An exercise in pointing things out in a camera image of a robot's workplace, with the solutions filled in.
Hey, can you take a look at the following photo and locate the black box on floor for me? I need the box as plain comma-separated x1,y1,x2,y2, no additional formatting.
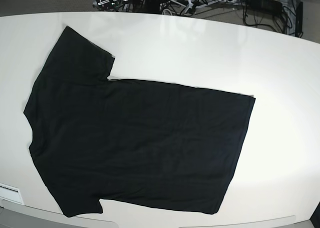
247,0,283,12

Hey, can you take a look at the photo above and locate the white label plate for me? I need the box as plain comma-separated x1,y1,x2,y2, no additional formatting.
0,183,25,205

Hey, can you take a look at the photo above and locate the black T-shirt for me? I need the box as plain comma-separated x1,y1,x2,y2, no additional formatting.
24,27,255,217

